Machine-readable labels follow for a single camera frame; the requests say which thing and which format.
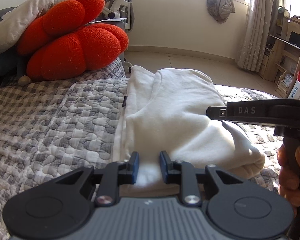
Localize cream Winnie the Pooh sweatshirt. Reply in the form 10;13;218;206
112;66;265;197

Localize person's right hand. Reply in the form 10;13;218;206
277;145;300;217

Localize wooden desk with shelves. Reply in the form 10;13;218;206
258;7;300;98

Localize black laptop on desk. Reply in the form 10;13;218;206
288;31;300;48

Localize grey quilted bed cover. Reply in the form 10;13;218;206
0;60;281;239

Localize beige curtain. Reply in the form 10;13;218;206
236;0;280;73

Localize red flower-shaped cushion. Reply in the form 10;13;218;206
17;0;129;81

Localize white office chair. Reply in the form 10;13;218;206
97;0;143;75

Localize white printed pillow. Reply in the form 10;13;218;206
0;0;67;54

